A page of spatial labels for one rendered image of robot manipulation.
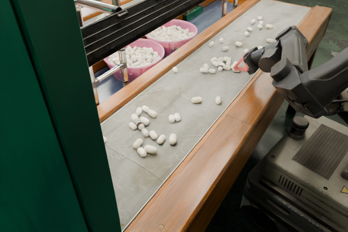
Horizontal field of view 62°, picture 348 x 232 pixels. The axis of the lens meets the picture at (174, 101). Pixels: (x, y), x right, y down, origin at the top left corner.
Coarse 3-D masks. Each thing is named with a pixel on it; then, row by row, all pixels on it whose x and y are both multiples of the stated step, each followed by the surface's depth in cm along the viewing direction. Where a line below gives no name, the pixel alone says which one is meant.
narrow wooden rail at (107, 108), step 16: (256, 0) 180; (224, 16) 159; (208, 32) 142; (192, 48) 129; (160, 64) 118; (176, 64) 121; (144, 80) 108; (112, 96) 100; (128, 96) 101; (112, 112) 96
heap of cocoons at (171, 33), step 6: (156, 30) 150; (162, 30) 152; (168, 30) 149; (174, 30) 150; (180, 30) 150; (186, 30) 149; (150, 36) 143; (156, 36) 144; (162, 36) 145; (168, 36) 144; (174, 36) 145; (180, 36) 143; (186, 36) 144
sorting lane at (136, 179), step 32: (224, 32) 148; (256, 32) 148; (192, 64) 123; (160, 96) 105; (192, 96) 105; (224, 96) 105; (128, 128) 91; (160, 128) 91; (192, 128) 91; (128, 160) 81; (160, 160) 81; (128, 192) 73; (128, 224) 66
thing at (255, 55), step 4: (256, 48) 107; (260, 48) 101; (264, 48) 101; (252, 52) 104; (256, 52) 101; (260, 52) 100; (248, 56) 102; (252, 56) 102; (256, 56) 101; (260, 56) 100; (244, 60) 101; (248, 60) 101; (252, 60) 102; (256, 60) 101; (248, 64) 101; (252, 64) 102; (256, 64) 102; (252, 68) 102; (256, 68) 103; (252, 72) 102
